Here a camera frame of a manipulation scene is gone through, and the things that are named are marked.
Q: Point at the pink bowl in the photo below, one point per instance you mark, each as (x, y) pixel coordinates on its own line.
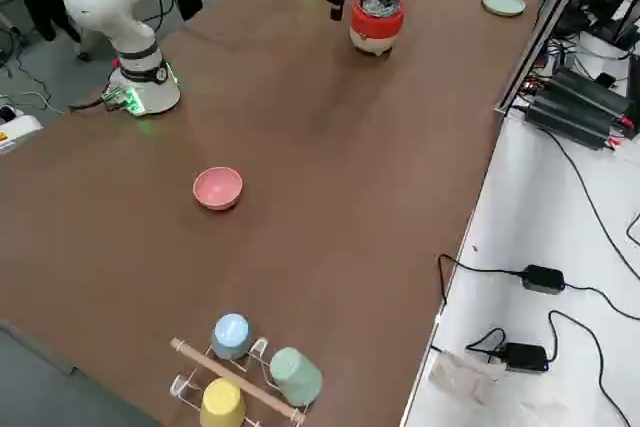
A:
(217, 189)

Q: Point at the black power adapter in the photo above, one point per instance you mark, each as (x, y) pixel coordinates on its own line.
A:
(524, 357)
(542, 279)

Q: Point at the white control box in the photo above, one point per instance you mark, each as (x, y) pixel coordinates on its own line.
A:
(17, 129)

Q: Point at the light blue cup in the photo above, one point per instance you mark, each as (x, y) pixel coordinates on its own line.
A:
(231, 337)

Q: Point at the orange rice cooker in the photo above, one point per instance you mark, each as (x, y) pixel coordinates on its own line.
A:
(375, 27)

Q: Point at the crumpled clear plastic wrap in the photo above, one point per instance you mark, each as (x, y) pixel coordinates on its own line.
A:
(465, 377)

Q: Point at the sage green cup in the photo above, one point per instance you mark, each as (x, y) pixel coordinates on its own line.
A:
(296, 377)

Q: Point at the pale green plate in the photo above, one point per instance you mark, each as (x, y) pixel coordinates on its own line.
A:
(503, 3)

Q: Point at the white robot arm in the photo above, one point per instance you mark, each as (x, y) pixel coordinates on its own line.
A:
(100, 7)

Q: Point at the aluminium frame post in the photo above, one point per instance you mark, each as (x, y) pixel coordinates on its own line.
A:
(545, 22)

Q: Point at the black power supply unit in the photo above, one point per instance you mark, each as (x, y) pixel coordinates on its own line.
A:
(575, 107)

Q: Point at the yellow cup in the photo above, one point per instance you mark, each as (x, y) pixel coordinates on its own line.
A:
(222, 404)

